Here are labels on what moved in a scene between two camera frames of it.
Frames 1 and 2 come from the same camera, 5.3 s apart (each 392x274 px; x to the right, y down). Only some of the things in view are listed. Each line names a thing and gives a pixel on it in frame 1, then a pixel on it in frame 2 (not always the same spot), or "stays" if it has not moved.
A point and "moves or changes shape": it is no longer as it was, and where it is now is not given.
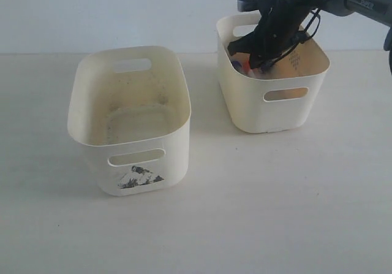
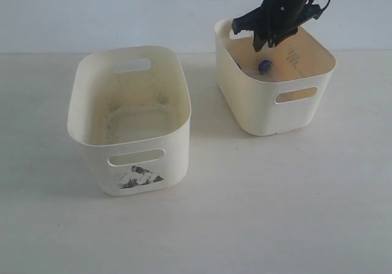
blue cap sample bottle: (264, 69) stays
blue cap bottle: (236, 65) moves or changes shape
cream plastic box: (286, 98) stays
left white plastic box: (131, 105) stays
